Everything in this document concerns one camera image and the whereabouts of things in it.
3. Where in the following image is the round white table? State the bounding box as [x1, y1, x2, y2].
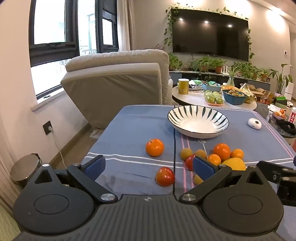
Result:
[172, 86, 258, 112]

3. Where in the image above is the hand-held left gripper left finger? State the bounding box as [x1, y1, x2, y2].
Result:
[28, 155, 118, 205]

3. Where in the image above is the yellow can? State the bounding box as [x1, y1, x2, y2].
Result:
[178, 78, 190, 95]

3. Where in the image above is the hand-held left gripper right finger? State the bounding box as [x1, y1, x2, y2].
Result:
[179, 156, 269, 203]

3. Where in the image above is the small tangerine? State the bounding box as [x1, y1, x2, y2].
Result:
[231, 148, 245, 160]
[206, 153, 222, 166]

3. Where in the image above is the white floor appliance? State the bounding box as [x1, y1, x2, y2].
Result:
[285, 82, 296, 100]

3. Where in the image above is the plate of tangerines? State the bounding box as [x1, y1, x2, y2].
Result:
[273, 109, 287, 120]

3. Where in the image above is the potted green plant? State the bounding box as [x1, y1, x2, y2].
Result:
[188, 55, 228, 74]
[232, 61, 262, 80]
[169, 53, 183, 71]
[260, 68, 271, 82]

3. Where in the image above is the yellow lemon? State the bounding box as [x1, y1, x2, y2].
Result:
[221, 158, 247, 171]

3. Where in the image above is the pack of green apples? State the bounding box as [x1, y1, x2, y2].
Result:
[203, 90, 224, 106]

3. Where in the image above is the dark marble table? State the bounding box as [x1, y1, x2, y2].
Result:
[254, 102, 296, 146]

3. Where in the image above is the beige recliner armchair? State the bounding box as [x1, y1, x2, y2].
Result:
[60, 49, 174, 129]

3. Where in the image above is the white power cable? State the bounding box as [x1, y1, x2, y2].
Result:
[49, 128, 68, 168]

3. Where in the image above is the dark wall socket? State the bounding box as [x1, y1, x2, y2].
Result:
[43, 120, 53, 135]

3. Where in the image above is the light blue basket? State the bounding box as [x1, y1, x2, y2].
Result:
[202, 82, 222, 92]

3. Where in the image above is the small brown round fruit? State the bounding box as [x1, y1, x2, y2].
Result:
[180, 148, 193, 161]
[194, 149, 207, 160]

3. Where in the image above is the striped white ceramic bowl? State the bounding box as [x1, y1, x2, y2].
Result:
[168, 106, 229, 139]

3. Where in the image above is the blue striped tablecloth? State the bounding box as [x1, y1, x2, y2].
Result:
[81, 104, 296, 241]

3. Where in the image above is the large orange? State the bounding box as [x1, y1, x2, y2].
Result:
[213, 143, 231, 162]

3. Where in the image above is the black wall television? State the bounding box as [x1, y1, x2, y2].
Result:
[172, 9, 250, 62]

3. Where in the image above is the red tomato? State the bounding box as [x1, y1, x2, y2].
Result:
[155, 167, 175, 187]
[184, 155, 196, 171]

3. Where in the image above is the orange with stem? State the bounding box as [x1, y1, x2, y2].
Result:
[145, 138, 165, 157]

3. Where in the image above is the blue basket of longans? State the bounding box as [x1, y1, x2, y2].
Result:
[222, 89, 248, 105]

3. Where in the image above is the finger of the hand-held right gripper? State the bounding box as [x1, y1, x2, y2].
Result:
[257, 160, 296, 183]

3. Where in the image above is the black strap bag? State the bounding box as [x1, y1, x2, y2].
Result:
[277, 122, 296, 138]

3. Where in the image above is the tall leafy plant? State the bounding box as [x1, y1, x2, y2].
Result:
[269, 64, 293, 94]

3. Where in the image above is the black framed window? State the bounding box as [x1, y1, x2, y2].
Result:
[96, 0, 120, 54]
[29, 0, 78, 98]

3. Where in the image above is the steel pedal bin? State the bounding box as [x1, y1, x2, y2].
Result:
[10, 153, 43, 186]

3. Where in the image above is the beige curtain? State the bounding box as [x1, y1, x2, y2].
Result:
[117, 0, 137, 51]

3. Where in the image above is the cardboard box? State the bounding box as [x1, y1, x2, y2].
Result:
[251, 87, 270, 103]

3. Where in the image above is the glass vase with plant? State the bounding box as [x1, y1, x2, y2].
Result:
[227, 66, 241, 87]

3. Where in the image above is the green ivy vine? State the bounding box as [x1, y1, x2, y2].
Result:
[164, 3, 255, 61]

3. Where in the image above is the bunch of bananas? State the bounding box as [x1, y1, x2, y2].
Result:
[240, 83, 258, 103]

